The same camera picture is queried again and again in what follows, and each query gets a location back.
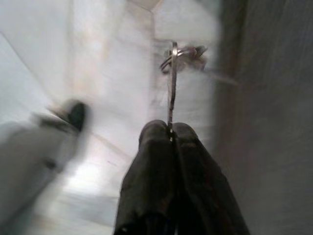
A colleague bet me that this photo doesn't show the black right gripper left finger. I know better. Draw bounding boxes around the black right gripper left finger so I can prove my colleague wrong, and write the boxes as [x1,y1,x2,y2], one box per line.
[114,119,177,235]

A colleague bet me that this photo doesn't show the silver keys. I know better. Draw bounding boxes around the silver keys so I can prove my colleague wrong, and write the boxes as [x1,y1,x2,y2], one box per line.
[160,41,208,134]

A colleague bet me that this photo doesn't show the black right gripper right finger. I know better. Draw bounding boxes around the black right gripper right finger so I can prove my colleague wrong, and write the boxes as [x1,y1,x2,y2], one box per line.
[174,122,250,235]

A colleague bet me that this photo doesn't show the dark grey sofa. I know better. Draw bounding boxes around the dark grey sofa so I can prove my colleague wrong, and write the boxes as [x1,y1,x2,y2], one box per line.
[215,0,313,235]

